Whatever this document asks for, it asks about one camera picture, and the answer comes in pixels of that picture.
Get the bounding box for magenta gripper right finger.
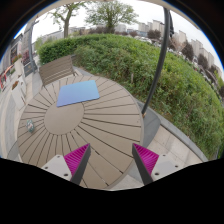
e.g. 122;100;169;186
131;142;188;186

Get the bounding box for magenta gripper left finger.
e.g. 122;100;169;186
42;143;92;186

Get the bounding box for round slatted wooden table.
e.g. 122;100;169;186
17;76;144;189

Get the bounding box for green hedge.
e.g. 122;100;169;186
39;34;224;158

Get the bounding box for slatted wooden chair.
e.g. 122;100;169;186
39;55;75;86

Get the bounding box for storefront sign board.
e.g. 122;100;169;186
20;31;38;78

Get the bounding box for left bare tree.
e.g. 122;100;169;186
48;1;87;38

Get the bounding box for right leafy tree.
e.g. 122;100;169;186
85;1;138;33

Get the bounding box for black lamp post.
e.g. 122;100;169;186
141;8;174;117

